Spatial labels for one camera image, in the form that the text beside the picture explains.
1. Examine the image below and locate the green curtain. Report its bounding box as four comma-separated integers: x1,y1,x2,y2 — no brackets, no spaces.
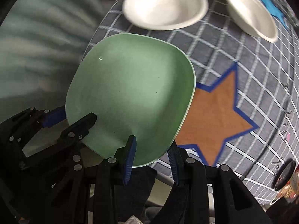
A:
0,0,111,123

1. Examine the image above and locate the green square plate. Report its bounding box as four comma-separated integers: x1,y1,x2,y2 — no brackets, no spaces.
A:
65,33,196,168

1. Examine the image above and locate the grey checked star tablecloth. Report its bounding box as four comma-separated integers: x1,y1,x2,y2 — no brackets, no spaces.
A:
81,0,299,207

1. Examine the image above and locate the white paper bowl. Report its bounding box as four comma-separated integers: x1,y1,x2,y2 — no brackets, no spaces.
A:
222,0,279,43
122,0,209,31

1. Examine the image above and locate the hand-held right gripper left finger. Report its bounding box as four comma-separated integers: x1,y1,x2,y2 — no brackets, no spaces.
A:
92,135,138,224

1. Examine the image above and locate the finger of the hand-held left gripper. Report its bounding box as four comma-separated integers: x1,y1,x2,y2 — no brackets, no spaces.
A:
57,112,98,168
8,106,68,146

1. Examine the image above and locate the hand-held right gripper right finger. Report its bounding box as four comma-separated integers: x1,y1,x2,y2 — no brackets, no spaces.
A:
161,142,272,224

